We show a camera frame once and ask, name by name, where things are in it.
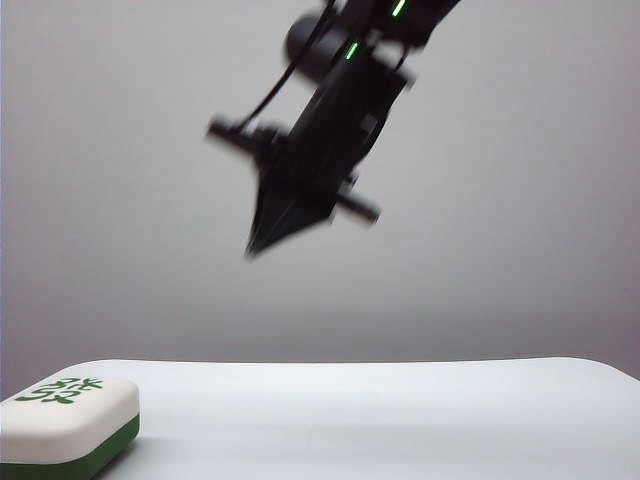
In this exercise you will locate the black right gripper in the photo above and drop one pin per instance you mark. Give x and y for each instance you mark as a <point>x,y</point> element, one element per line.
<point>340,125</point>

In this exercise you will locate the white green foam mahjong tile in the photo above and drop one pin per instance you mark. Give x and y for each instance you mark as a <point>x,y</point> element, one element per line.
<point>65,430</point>

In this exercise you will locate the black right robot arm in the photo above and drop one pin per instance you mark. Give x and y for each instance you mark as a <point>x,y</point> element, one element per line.
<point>360,20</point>

